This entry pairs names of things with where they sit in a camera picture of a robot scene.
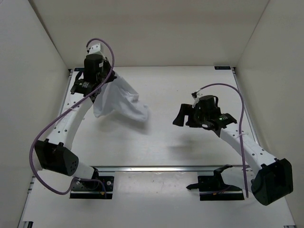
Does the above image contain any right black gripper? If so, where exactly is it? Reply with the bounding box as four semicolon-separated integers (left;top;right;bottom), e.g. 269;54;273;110
173;104;209;128

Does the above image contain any white skirt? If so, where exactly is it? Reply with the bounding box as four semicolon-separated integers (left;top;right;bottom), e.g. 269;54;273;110
93;73;149;122

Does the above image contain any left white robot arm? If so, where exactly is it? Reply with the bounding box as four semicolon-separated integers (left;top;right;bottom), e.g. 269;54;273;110
35;54;116;189

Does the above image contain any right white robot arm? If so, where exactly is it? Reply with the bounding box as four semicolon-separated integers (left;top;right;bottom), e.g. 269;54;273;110
173;95;294;206

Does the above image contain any left blue label sticker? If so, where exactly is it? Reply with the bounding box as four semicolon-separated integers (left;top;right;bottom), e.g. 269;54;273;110
74;68;84;72

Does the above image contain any blue label sticker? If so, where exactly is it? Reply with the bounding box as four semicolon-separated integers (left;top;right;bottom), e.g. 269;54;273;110
214;66;231;70
74;68;84;72

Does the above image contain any right blue label sticker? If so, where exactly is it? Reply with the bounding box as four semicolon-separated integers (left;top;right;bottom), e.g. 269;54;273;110
214;66;231;70

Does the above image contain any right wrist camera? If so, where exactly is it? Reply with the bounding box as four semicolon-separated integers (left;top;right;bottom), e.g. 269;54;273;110
191;89;202;107

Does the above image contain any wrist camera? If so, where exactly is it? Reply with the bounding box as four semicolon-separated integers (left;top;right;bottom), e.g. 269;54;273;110
87;43;104;57
191;89;202;107

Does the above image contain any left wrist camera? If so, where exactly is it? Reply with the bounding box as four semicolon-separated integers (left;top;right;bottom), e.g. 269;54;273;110
87;43;104;57

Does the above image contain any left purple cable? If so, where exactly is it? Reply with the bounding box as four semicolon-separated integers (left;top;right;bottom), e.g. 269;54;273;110
29;38;115;196

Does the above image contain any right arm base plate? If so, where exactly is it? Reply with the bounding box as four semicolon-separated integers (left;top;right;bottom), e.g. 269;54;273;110
186;165;244;201

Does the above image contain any aluminium rail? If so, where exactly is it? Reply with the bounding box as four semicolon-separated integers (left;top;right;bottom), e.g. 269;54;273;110
95;164;252;173

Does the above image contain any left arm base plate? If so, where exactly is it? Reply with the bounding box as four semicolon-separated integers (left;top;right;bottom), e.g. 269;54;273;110
69;170;114;200

